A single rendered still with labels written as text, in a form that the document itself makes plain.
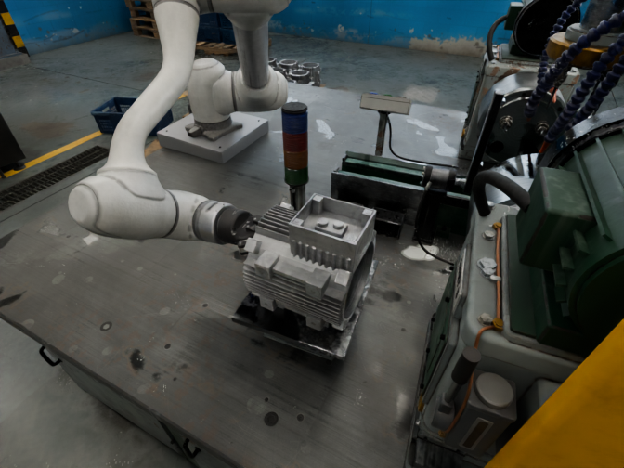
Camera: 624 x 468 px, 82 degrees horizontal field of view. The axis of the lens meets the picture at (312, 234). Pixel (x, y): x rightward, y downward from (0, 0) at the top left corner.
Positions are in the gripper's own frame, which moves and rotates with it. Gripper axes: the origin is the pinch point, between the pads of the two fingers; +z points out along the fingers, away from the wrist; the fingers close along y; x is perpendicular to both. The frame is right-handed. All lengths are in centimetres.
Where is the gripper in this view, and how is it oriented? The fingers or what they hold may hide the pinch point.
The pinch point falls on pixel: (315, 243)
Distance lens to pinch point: 66.4
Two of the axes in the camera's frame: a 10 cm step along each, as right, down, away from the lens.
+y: 4.4, -5.8, 6.8
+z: 8.9, 1.8, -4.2
